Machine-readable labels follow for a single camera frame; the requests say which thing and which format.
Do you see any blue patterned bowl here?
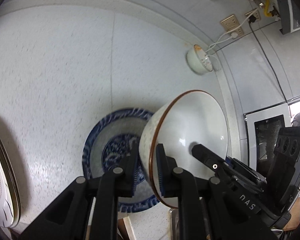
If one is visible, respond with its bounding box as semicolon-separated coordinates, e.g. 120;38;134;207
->
82;108;159;213

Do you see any white brown-rimmed bowl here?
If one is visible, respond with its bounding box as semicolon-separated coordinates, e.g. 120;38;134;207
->
139;90;228;209

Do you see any flower pattern bowl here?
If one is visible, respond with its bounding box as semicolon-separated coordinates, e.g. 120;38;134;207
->
186;44;213;75

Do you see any small bear pattern plate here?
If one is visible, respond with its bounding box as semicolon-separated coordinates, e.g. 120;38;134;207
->
0;123;22;227

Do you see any white microwave oven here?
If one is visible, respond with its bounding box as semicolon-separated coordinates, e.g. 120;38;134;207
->
244;103;291;177

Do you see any white water heater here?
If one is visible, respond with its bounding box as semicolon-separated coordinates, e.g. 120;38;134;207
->
268;0;300;35

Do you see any white power cable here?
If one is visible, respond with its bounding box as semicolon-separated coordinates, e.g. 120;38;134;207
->
205;8;258;72

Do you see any beige wall socket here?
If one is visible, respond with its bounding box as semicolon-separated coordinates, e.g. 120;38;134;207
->
245;8;261;23
220;14;244;37

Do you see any black power cable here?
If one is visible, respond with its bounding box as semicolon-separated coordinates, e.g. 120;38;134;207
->
247;16;291;104

